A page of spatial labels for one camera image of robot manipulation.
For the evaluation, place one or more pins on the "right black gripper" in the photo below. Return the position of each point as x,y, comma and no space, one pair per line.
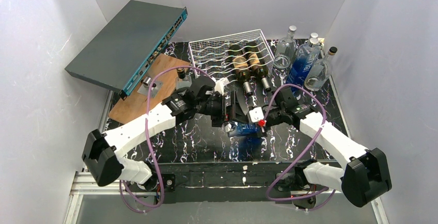
266,126

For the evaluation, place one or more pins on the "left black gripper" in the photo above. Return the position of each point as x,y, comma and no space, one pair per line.
228,110

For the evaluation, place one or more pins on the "dark wine bottle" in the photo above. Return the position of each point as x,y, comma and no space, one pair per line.
240,65
251,53

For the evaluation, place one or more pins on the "clear bottle blue label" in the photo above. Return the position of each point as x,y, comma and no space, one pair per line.
321,71

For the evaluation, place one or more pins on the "clear bottle green label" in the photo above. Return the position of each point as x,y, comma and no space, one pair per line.
285,49

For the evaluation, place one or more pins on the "amber labelled bottle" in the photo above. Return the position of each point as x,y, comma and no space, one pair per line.
183,81

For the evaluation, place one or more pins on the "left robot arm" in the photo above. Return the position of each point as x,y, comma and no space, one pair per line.
104,152

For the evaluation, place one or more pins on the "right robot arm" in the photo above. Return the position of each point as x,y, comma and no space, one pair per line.
363,174

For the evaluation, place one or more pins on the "metal plate with cylinder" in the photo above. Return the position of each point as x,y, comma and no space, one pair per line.
146,85

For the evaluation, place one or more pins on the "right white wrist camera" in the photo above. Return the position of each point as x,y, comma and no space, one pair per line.
256,116

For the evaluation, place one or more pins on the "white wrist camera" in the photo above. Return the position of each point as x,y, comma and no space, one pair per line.
220,85
256,116

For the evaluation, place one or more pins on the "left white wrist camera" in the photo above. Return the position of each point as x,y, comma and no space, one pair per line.
220,85

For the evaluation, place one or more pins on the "white wire wine rack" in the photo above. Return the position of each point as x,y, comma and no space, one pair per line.
215,55

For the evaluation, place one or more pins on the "grey network switch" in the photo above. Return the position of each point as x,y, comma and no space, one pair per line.
123,51

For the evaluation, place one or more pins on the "aluminium frame rail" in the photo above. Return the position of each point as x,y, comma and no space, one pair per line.
215,193

